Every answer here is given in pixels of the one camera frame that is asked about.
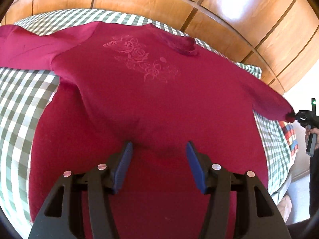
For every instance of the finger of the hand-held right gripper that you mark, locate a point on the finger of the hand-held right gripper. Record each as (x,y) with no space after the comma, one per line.
(293,116)

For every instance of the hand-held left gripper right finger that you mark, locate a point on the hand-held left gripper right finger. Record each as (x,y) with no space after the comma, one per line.
(195,165)

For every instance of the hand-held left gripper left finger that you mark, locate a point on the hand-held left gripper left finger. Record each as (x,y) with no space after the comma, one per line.
(122,164)

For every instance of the dark red embroidered sweater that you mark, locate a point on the dark red embroidered sweater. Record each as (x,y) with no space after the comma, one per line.
(149,99)

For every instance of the person's right forearm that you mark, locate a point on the person's right forearm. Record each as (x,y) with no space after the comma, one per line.
(314,184)

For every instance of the multicolour plaid blanket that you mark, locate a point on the multicolour plaid blanket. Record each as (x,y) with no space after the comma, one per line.
(290,137)

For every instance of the person's dark clothing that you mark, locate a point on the person's dark clothing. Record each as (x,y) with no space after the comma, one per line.
(302,230)

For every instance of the green checked bed sheet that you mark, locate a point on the green checked bed sheet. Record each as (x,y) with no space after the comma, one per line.
(20,104)

